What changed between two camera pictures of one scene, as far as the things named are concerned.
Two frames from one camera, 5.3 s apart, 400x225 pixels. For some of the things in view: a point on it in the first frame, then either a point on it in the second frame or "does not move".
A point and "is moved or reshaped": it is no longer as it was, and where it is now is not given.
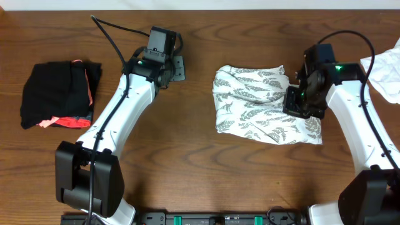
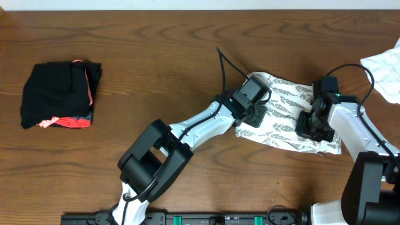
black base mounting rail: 197,219 does not move
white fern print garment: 249,104 is moved or reshaped
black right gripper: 294,102 -> 312,128
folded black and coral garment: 59,94 does not move
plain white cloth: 385,74 does not move
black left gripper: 178,69 -> 256,115
